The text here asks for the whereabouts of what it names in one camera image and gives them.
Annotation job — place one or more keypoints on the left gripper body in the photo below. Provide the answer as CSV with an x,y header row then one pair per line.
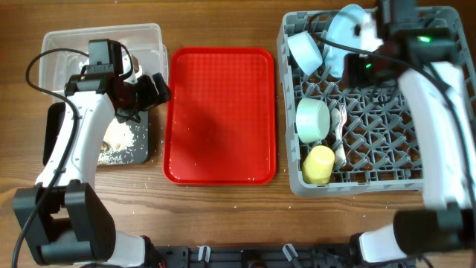
x,y
140,96

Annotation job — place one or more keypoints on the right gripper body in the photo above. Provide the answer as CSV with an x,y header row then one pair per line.
x,y
362,73

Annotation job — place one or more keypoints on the white plastic fork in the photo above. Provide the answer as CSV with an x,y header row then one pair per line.
x,y
340,156

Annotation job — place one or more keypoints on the rice and nut leftovers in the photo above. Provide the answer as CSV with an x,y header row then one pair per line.
x,y
117,143

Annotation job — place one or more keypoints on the light blue plate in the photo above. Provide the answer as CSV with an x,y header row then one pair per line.
x,y
346,28

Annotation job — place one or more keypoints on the light blue small bowl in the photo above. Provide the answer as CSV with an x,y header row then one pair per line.
x,y
305,52

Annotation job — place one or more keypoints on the mint green bowl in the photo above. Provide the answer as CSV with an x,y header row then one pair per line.
x,y
312,120

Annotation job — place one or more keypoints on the white plastic spoon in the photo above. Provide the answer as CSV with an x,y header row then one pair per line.
x,y
335,122

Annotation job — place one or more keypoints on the yellow cup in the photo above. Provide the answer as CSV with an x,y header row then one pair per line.
x,y
318,165

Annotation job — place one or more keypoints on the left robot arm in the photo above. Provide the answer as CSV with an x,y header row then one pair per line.
x,y
61,217

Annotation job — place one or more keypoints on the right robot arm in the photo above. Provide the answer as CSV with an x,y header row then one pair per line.
x,y
425,65

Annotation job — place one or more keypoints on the grey dishwasher rack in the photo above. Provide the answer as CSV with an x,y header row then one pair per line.
x,y
379,138

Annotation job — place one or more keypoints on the black rectangular tray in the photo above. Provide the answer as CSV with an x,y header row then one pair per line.
x,y
139,153

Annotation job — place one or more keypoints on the clear plastic bin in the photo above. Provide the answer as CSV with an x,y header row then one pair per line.
x,y
143,41

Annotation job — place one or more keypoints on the red serving tray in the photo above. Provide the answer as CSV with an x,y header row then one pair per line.
x,y
221,126

